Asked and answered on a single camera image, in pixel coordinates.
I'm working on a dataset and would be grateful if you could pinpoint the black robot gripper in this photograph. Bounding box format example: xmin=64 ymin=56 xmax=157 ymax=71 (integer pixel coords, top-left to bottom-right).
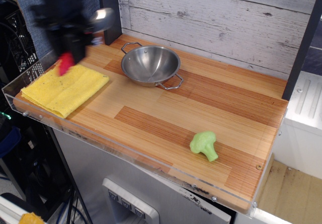
xmin=31 ymin=0 xmax=95 ymax=64

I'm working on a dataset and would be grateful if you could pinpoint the red handled metal spoon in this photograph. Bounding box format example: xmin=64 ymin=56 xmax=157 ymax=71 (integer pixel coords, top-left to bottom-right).
xmin=58 ymin=9 xmax=108 ymax=76

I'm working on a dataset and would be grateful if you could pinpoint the yellow cloth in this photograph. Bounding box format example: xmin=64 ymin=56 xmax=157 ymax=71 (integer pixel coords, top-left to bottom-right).
xmin=21 ymin=65 xmax=109 ymax=118

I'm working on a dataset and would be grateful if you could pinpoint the black plastic crate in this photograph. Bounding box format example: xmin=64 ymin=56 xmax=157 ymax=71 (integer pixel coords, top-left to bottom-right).
xmin=1 ymin=10 xmax=38 ymax=81

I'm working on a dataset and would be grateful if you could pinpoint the green toy broccoli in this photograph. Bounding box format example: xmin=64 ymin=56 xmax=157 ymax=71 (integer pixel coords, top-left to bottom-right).
xmin=190 ymin=131 xmax=218 ymax=162

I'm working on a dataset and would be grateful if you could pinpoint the grey panel with buttons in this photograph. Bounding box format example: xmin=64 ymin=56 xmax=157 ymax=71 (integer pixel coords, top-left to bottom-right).
xmin=102 ymin=178 xmax=159 ymax=223

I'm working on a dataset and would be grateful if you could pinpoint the white ribbed box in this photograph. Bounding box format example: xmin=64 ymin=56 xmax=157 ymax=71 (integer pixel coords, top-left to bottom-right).
xmin=285 ymin=71 xmax=321 ymax=135

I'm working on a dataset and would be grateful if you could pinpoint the clear acrylic table guard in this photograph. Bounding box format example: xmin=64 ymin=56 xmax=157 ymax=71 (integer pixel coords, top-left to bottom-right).
xmin=6 ymin=35 xmax=286 ymax=223

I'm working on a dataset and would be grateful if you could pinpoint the dark left vertical post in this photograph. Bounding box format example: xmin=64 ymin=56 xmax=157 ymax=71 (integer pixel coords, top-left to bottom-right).
xmin=99 ymin=0 xmax=122 ymax=45

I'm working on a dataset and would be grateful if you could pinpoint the dark vertical post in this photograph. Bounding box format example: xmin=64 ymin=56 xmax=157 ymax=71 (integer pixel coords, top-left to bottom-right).
xmin=99 ymin=0 xmax=122 ymax=45
xmin=282 ymin=0 xmax=321 ymax=101

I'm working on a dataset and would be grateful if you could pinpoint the steel bowl with handles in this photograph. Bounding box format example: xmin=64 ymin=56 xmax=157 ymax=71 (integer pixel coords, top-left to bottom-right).
xmin=121 ymin=42 xmax=184 ymax=90

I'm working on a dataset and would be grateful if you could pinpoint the dark right vertical post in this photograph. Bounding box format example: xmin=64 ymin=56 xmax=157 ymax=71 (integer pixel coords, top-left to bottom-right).
xmin=282 ymin=0 xmax=321 ymax=101

